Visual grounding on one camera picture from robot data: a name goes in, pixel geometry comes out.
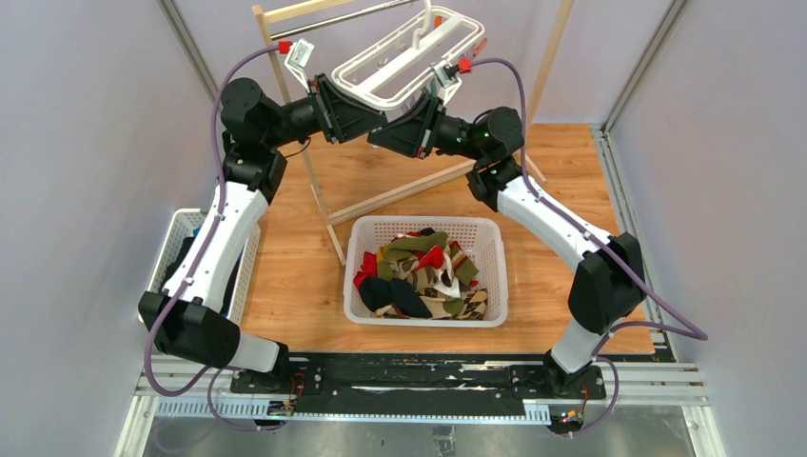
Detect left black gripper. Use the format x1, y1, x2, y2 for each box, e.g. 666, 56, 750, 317
265, 74, 388, 150

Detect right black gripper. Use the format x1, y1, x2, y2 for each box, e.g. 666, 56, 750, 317
366, 94, 487, 164

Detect white plastic clip hanger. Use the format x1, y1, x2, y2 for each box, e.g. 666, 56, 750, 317
330, 1, 485, 111

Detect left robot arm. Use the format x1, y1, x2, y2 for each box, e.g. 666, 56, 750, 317
138, 75, 387, 393

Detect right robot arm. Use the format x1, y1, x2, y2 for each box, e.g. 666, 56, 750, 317
367, 93, 646, 397

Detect orange hanger clip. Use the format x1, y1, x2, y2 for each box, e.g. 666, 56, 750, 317
471, 38, 488, 59

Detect pile of colourful socks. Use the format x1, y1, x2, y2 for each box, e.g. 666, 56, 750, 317
344, 227, 490, 321

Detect white centre laundry basket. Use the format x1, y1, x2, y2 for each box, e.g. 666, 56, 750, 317
344, 215, 508, 328

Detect wooden clothes rack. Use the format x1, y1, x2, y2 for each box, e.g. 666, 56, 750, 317
252, 0, 576, 267

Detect dark clothes in left basket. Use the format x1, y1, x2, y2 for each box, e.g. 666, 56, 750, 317
159, 230, 242, 317

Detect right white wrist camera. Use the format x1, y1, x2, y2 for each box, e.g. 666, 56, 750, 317
430, 60, 463, 105

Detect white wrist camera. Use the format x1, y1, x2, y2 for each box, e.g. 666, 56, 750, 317
284, 38, 315, 89
430, 60, 463, 105

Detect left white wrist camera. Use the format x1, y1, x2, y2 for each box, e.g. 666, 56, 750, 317
284, 38, 315, 89

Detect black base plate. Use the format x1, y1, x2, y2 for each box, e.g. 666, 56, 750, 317
228, 352, 606, 418

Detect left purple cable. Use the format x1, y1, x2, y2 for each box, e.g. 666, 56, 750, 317
143, 41, 294, 434

